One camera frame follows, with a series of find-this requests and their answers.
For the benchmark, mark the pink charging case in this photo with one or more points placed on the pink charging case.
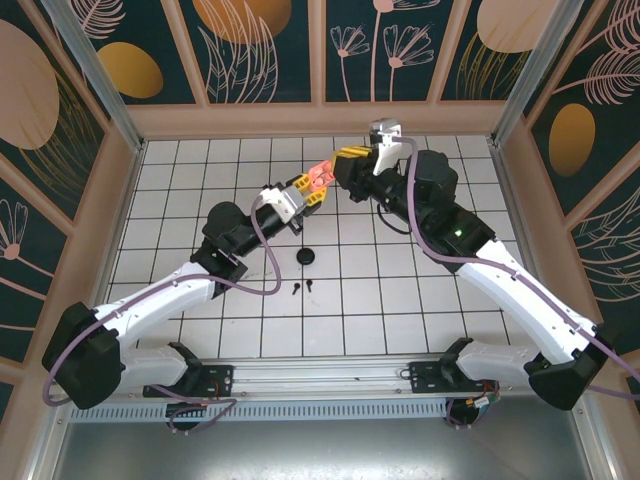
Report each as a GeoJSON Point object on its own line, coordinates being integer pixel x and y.
{"type": "Point", "coordinates": [322, 172]}

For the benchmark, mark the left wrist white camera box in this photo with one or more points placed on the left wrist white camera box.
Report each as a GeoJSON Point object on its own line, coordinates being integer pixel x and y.
{"type": "Point", "coordinates": [285, 200]}

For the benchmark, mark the aluminium corner post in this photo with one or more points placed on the aluminium corner post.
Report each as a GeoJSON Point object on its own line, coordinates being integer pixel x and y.
{"type": "Point", "coordinates": [525, 75]}
{"type": "Point", "coordinates": [100, 80]}

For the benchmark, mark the aluminium side rail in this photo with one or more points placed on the aluminium side rail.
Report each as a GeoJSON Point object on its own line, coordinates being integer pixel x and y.
{"type": "Point", "coordinates": [507, 185]}

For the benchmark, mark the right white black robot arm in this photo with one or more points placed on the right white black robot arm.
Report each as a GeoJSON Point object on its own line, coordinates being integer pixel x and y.
{"type": "Point", "coordinates": [525, 310]}

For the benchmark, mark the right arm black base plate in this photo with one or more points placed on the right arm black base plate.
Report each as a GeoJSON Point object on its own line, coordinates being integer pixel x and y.
{"type": "Point", "coordinates": [425, 380]}

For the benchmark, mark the black round charging case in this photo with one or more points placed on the black round charging case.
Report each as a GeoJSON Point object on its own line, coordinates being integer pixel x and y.
{"type": "Point", "coordinates": [305, 256]}

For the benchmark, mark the left aluminium corner post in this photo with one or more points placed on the left aluminium corner post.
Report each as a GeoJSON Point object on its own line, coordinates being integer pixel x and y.
{"type": "Point", "coordinates": [100, 80]}

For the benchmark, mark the aluminium mounting rail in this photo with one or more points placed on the aluminium mounting rail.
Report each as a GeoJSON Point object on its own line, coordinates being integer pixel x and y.
{"type": "Point", "coordinates": [320, 372]}

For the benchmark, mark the right aluminium corner post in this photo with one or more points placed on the right aluminium corner post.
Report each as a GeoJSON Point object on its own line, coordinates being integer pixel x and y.
{"type": "Point", "coordinates": [525, 75]}

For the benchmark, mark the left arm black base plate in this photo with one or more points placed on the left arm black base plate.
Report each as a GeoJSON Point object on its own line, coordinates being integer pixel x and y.
{"type": "Point", "coordinates": [220, 375]}

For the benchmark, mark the small green controller board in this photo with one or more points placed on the small green controller board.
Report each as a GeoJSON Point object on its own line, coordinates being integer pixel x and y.
{"type": "Point", "coordinates": [487, 400]}

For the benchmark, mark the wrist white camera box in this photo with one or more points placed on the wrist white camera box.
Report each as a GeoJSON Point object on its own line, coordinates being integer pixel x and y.
{"type": "Point", "coordinates": [285, 200]}
{"type": "Point", "coordinates": [385, 145]}

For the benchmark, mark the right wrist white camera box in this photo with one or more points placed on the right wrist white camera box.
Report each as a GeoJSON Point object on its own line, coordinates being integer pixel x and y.
{"type": "Point", "coordinates": [385, 145]}

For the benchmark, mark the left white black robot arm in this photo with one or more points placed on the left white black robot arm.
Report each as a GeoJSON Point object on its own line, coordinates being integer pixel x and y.
{"type": "Point", "coordinates": [150, 315]}

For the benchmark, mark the grey metal sheet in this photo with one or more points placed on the grey metal sheet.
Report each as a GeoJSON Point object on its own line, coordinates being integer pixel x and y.
{"type": "Point", "coordinates": [320, 450]}

